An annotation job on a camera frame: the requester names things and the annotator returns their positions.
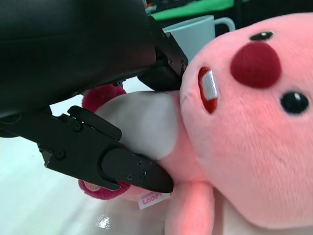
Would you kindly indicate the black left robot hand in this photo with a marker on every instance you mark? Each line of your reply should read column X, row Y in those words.
column 73, row 49

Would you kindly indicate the teal plastic mug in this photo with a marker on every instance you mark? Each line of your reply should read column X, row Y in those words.
column 193, row 34

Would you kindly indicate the pink plush beaver doll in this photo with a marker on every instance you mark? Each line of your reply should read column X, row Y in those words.
column 244, row 147

